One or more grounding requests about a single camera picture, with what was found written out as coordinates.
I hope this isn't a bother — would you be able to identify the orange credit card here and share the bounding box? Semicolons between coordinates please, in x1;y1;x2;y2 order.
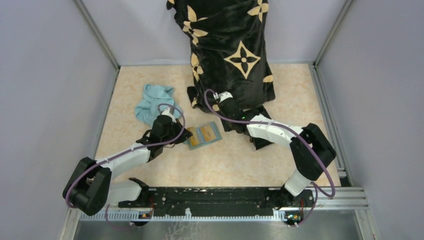
200;123;218;143
187;127;201;147

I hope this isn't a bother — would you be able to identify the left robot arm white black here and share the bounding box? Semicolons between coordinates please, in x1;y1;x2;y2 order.
62;115;192;216

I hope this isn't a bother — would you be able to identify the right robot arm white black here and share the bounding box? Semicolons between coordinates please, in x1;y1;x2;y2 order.
218;92;337;206

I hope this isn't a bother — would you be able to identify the black card tray box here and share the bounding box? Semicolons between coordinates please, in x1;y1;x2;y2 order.
221;105;272;150

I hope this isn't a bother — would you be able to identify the light blue cloth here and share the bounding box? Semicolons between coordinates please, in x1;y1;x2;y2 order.
134;84;182;127

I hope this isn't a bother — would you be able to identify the black beige flower-patterned blanket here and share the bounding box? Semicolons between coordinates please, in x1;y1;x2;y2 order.
166;0;276;113

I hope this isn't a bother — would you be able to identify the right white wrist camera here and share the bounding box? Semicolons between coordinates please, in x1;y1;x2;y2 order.
218;91;233;103

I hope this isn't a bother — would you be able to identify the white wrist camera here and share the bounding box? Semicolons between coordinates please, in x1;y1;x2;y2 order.
161;107;177;123
218;91;233;103

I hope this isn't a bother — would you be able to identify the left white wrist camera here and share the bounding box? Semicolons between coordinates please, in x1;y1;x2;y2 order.
161;107;177;123

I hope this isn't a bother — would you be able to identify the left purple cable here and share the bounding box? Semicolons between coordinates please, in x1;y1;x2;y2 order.
64;103;186;231

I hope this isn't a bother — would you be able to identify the purple cable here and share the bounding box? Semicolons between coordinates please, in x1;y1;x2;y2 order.
64;103;186;231
203;88;337;229

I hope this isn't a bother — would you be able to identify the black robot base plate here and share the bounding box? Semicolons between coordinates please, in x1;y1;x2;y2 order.
118;187;315;217

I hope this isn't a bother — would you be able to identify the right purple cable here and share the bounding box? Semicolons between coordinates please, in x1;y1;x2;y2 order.
203;88;337;229

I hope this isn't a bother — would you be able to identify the white slotted cable duct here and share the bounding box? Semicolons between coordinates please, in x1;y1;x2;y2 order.
80;209;301;223

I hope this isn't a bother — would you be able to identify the aluminium frame rail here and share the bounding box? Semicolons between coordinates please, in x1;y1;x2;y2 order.
69;183;368;217

